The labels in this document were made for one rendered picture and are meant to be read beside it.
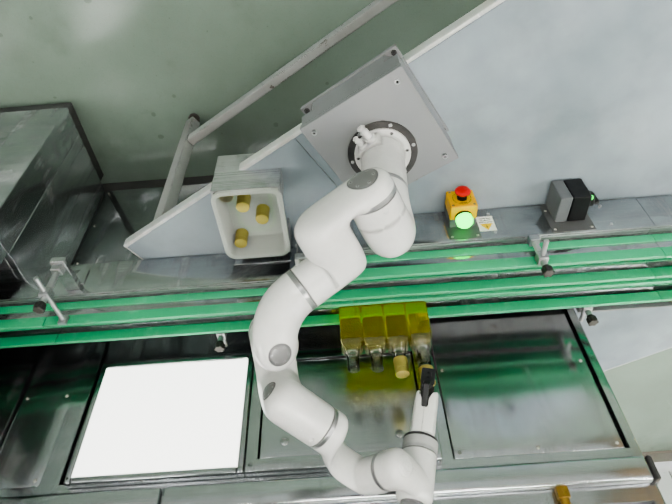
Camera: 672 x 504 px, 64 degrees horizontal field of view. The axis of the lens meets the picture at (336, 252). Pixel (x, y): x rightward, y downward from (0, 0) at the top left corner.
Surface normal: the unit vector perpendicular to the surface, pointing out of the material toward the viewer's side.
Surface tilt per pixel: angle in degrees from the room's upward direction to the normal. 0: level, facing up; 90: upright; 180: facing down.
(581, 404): 90
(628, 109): 0
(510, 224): 90
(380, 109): 5
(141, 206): 90
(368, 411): 90
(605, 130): 0
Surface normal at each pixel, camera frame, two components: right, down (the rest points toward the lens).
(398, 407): -0.07, -0.72
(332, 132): -0.04, 0.66
